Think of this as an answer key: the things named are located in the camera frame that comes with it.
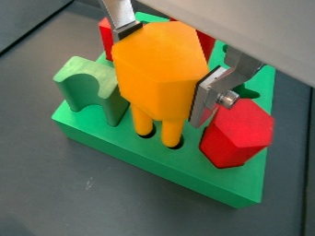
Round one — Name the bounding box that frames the green arch block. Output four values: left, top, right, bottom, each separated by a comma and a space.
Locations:
54, 56, 130, 126

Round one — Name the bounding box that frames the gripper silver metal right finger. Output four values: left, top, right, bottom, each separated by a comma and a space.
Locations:
188, 46, 264, 128

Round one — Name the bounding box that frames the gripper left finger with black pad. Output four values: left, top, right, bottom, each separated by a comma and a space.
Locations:
99, 0, 143, 42

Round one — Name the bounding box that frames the red block at back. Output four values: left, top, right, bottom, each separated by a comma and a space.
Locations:
99, 13, 215, 61

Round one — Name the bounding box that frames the yellow three prong block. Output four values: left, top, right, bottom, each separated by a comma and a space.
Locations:
112, 21, 210, 148

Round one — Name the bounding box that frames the green peg board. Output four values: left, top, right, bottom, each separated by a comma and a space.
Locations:
51, 11, 276, 209

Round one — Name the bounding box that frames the red hexagonal block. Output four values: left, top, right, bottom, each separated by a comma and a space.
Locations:
199, 99, 275, 169

